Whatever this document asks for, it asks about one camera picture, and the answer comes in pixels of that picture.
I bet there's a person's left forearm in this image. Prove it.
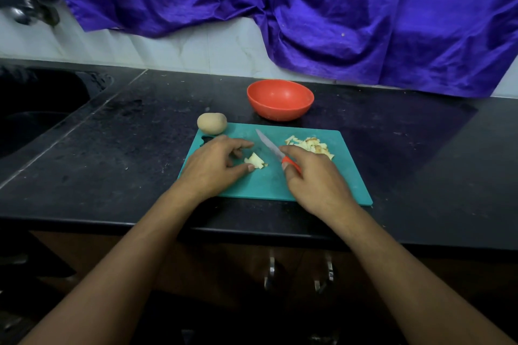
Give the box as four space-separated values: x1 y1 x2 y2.
20 185 199 345

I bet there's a metal faucet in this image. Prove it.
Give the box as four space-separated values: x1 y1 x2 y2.
0 0 62 26

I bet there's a purple cloth curtain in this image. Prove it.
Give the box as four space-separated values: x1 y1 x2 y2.
40 0 518 99

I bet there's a person's right hand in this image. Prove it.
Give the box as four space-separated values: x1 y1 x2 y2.
280 145 359 222

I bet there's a metal cabinet handle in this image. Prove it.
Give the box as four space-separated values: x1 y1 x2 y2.
314 253 335 293
264 256 278 292

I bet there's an orange bowl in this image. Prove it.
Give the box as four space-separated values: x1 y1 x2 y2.
246 79 316 122

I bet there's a dark kitchen sink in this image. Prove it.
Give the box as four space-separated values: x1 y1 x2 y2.
0 66 114 157

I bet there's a pile of diced apple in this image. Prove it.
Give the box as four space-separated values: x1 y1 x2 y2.
285 135 335 160

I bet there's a teal plastic cutting board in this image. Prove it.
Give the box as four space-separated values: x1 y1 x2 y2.
178 122 374 208

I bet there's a whole brown potato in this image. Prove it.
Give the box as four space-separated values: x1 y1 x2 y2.
196 112 228 135

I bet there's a red-handled kitchen knife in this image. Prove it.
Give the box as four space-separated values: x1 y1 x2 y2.
256 129 304 177

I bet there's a person's right forearm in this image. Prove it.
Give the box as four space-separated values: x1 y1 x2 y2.
332 202 516 345

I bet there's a person's left hand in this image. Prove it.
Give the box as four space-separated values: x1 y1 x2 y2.
173 135 257 201

